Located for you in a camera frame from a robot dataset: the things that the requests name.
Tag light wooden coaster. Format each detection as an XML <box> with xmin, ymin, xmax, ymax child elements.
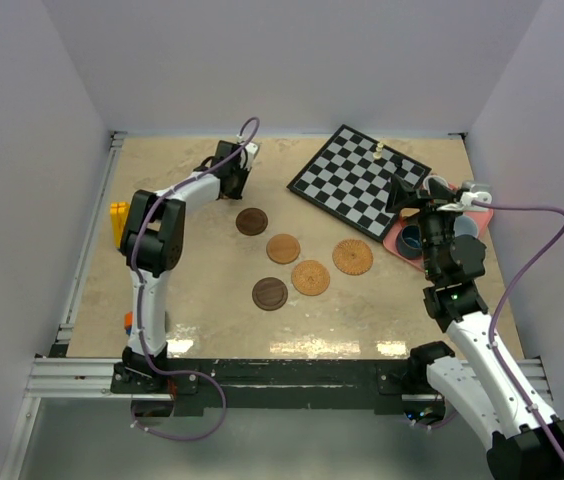
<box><xmin>266</xmin><ymin>234</ymin><xmax>301</xmax><ymax>265</ymax></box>

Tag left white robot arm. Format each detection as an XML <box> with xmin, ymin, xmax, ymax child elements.
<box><xmin>114</xmin><ymin>140</ymin><xmax>260</xmax><ymax>392</ymax></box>

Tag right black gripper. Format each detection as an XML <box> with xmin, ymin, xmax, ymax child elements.
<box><xmin>385</xmin><ymin>174</ymin><xmax>466</xmax><ymax>279</ymax></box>

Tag light blue cup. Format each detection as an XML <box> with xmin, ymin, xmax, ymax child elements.
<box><xmin>453</xmin><ymin>215</ymin><xmax>479</xmax><ymax>238</ymax></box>

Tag dark blue cup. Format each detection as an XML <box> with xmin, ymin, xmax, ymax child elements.
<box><xmin>395</xmin><ymin>225</ymin><xmax>422</xmax><ymax>260</ymax></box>

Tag black white chessboard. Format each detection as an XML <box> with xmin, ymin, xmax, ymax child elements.
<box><xmin>287</xmin><ymin>125</ymin><xmax>431</xmax><ymax>242</ymax></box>

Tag orange toy car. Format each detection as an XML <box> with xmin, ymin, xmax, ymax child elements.
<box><xmin>124</xmin><ymin>311</ymin><xmax>133</xmax><ymax>336</ymax></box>

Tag white chess piece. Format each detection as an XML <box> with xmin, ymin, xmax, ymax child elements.
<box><xmin>373</xmin><ymin>142</ymin><xmax>384</xmax><ymax>160</ymax></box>

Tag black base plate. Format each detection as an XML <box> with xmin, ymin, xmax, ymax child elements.
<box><xmin>111</xmin><ymin>358</ymin><xmax>447</xmax><ymax>423</ymax></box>

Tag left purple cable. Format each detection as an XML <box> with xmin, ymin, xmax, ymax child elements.
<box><xmin>129</xmin><ymin>117</ymin><xmax>261</xmax><ymax>442</ymax></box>

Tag pink plastic tray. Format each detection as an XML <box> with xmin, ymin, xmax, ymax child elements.
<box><xmin>382</xmin><ymin>183</ymin><xmax>495</xmax><ymax>274</ymax></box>

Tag yellow toy block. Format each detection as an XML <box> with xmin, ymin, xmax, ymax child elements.
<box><xmin>109</xmin><ymin>202</ymin><xmax>130</xmax><ymax>249</ymax></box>

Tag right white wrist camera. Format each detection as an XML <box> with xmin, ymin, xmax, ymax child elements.
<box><xmin>437</xmin><ymin>181</ymin><xmax>493</xmax><ymax>213</ymax></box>

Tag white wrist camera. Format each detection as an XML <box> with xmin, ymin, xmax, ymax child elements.
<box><xmin>241</xmin><ymin>142</ymin><xmax>260</xmax><ymax>170</ymax></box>
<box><xmin>437</xmin><ymin>181</ymin><xmax>493</xmax><ymax>213</ymax></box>

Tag large woven rattan coaster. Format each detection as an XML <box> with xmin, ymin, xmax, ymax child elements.
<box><xmin>332</xmin><ymin>239</ymin><xmax>373</xmax><ymax>276</ymax></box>

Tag aluminium front rail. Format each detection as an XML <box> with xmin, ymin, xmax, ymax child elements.
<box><xmin>25</xmin><ymin>356</ymin><xmax>556</xmax><ymax>401</ymax></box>

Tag small woven rattan coaster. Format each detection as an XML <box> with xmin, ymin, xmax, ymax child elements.
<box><xmin>291</xmin><ymin>260</ymin><xmax>330</xmax><ymax>296</ymax></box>

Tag aluminium rail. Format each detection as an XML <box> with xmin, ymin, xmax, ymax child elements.
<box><xmin>48</xmin><ymin>131</ymin><xmax>127</xmax><ymax>358</ymax></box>
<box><xmin>25</xmin><ymin>356</ymin><xmax>556</xmax><ymax>401</ymax></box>

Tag dark walnut coaster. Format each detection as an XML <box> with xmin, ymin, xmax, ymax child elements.
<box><xmin>235</xmin><ymin>208</ymin><xmax>268</xmax><ymax>236</ymax></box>
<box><xmin>252</xmin><ymin>277</ymin><xmax>288</xmax><ymax>311</ymax></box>

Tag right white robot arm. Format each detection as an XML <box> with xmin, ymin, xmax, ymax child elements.
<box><xmin>386</xmin><ymin>176</ymin><xmax>564</xmax><ymax>479</ymax></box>

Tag aluminium left rail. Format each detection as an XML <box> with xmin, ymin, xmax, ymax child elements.
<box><xmin>48</xmin><ymin>131</ymin><xmax>127</xmax><ymax>358</ymax></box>

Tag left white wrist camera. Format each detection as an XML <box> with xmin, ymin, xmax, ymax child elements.
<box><xmin>241</xmin><ymin>142</ymin><xmax>260</xmax><ymax>170</ymax></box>

